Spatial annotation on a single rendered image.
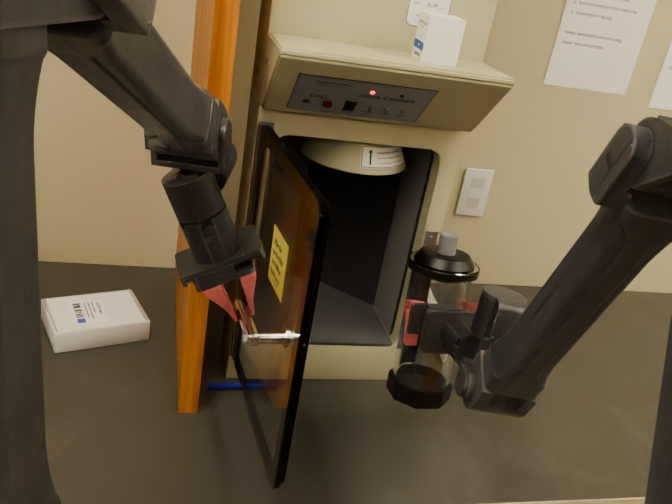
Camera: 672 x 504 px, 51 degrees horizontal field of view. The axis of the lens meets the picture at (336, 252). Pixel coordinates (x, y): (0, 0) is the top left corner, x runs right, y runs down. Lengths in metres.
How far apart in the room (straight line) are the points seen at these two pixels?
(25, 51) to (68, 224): 1.21
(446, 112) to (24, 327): 0.74
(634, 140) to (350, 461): 0.68
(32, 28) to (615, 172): 0.43
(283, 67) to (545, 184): 0.96
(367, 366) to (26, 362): 0.90
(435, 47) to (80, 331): 0.73
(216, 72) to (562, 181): 1.05
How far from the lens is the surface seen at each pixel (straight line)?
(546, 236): 1.79
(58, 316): 1.29
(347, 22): 1.01
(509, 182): 1.68
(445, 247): 1.04
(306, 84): 0.94
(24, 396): 0.42
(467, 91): 0.98
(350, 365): 1.24
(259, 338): 0.83
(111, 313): 1.30
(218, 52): 0.90
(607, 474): 1.25
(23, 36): 0.35
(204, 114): 0.69
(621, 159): 0.59
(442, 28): 0.97
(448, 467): 1.13
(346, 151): 1.09
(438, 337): 1.00
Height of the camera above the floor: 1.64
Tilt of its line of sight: 24 degrees down
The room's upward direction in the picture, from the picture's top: 10 degrees clockwise
